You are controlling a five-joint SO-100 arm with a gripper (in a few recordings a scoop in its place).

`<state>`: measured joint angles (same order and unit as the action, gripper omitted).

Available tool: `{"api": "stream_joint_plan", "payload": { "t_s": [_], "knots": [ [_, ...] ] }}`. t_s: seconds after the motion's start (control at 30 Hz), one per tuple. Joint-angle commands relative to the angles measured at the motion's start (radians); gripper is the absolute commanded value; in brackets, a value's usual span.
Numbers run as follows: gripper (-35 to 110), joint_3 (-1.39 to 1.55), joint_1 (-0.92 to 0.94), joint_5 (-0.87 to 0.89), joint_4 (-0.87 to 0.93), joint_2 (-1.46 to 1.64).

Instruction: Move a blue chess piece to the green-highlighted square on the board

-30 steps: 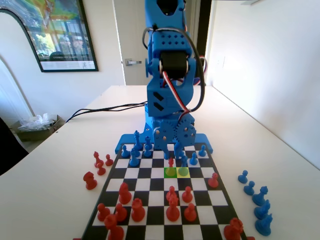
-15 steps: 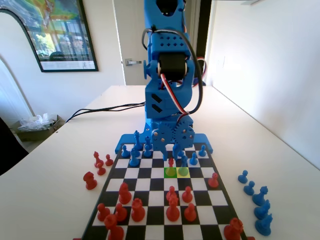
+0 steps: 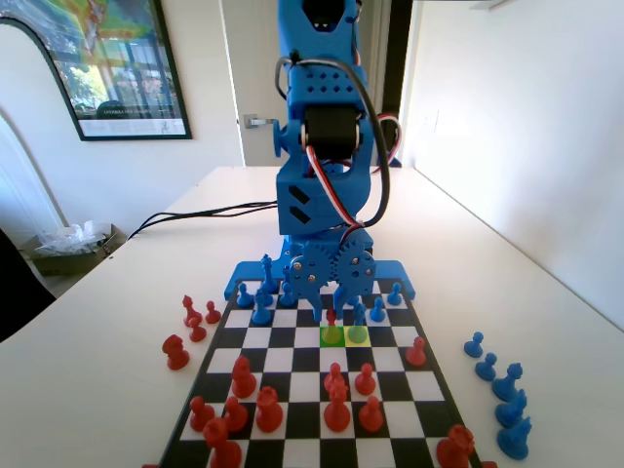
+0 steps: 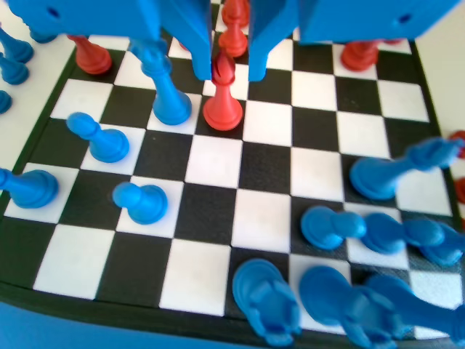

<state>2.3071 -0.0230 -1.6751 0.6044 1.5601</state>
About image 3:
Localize blue pawn moved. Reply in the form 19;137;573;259
347;301;370;346

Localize red bishop chess piece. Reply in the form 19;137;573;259
182;294;202;327
230;355;258;399
322;306;342;346

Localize blue board mounting plate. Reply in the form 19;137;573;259
222;243;418;301

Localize blue king chess piece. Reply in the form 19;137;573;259
260;253;275;293

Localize red queen chess piece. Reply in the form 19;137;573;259
323;379;352;434

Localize red knight chess piece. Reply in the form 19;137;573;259
162;333;190;371

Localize black and white chessboard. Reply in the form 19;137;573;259
158;277;484;468

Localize clear plastic bags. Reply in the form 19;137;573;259
36;219;114;255

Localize cardboard box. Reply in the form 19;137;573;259
21;221;129;278

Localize framed poster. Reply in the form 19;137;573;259
0;0;194;143

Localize arched white panel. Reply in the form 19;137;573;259
0;18;69;235

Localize red white servo wire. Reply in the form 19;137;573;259
299;112;406;230

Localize black camera cable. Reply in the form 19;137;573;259
273;57;394;228

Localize silver door handle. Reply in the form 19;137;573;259
243;114;282;130

